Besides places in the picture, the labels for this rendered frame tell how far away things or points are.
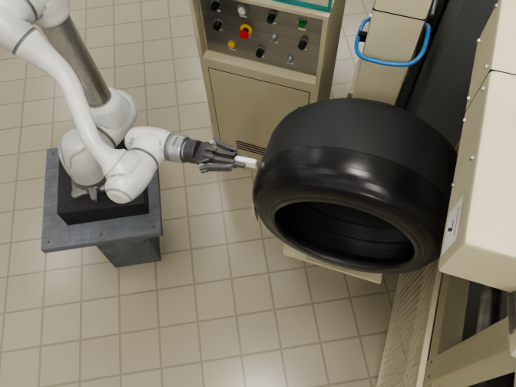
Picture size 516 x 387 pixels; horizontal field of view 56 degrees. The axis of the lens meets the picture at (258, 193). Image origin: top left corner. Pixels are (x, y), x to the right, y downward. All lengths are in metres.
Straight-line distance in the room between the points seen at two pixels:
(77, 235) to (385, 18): 1.49
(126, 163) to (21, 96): 2.21
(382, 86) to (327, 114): 0.24
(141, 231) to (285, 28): 1.01
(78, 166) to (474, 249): 1.47
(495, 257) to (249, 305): 1.87
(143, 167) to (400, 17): 0.83
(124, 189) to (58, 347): 1.45
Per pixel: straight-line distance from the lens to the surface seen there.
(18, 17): 1.61
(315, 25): 1.96
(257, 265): 2.67
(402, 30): 1.35
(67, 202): 2.13
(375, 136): 1.28
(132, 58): 3.58
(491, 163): 0.94
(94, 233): 2.16
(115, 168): 1.49
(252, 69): 2.18
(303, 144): 1.29
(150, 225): 2.11
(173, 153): 1.55
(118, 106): 1.99
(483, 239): 0.87
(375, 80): 1.49
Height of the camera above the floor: 2.52
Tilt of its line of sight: 63 degrees down
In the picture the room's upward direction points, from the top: 3 degrees counter-clockwise
